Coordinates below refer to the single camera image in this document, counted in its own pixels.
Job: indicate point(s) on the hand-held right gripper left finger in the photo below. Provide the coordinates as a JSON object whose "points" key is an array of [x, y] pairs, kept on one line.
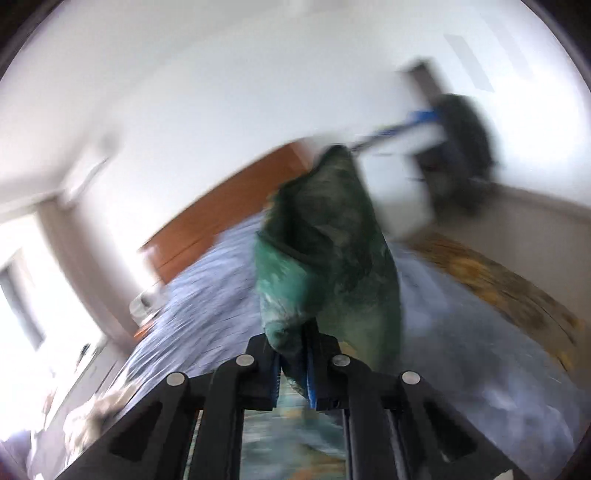
{"points": [[261, 378]]}

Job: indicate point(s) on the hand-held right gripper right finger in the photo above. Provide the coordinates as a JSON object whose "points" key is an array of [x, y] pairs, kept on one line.
{"points": [[312, 376]]}

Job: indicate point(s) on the green printed garment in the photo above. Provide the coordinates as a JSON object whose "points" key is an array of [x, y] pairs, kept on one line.
{"points": [[323, 254]]}

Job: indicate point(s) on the blue plaid bed sheet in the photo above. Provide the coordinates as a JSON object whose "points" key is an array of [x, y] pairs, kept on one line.
{"points": [[207, 300]]}

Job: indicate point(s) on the clear glass container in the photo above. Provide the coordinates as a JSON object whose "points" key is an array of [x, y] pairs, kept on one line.
{"points": [[144, 305]]}

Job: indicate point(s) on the wooden headboard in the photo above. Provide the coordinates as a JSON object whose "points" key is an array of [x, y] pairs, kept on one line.
{"points": [[221, 217]]}

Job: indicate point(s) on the white nightstand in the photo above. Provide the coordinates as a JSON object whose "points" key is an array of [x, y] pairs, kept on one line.
{"points": [[397, 194]]}

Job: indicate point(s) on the yellow patterned blanket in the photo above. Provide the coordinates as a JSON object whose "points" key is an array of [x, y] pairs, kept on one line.
{"points": [[498, 281]]}

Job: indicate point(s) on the window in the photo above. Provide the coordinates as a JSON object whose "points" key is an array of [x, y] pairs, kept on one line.
{"points": [[27, 323]]}

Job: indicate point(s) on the blue object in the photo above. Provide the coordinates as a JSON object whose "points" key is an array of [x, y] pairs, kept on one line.
{"points": [[406, 123]]}

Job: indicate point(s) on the black bag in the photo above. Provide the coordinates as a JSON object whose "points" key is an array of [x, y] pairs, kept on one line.
{"points": [[461, 138]]}

